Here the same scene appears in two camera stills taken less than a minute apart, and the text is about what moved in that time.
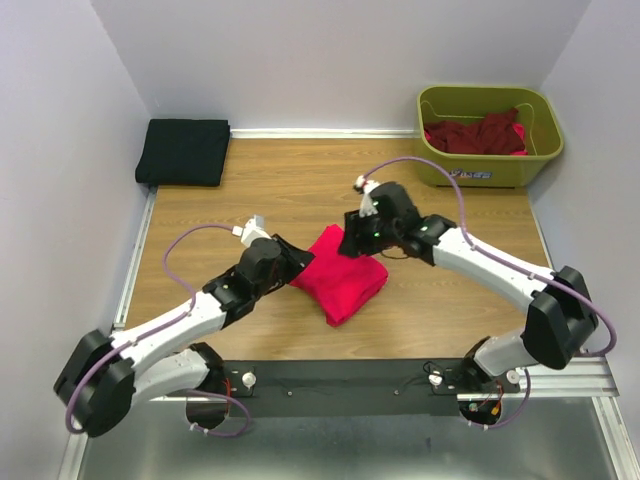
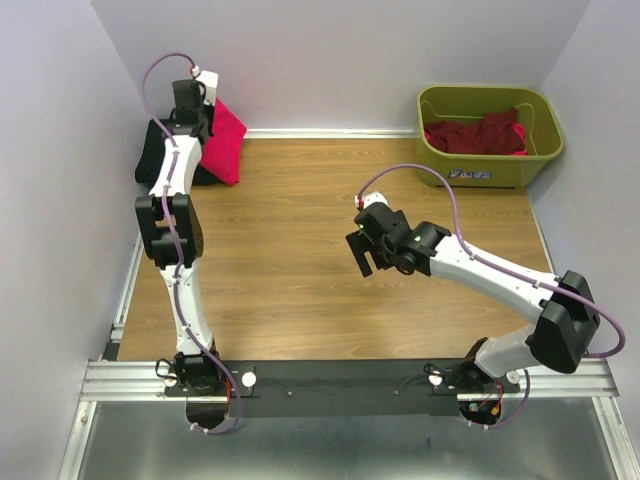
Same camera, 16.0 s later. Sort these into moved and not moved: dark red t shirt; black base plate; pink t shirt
Moved: pink t shirt
Not moved: dark red t shirt; black base plate
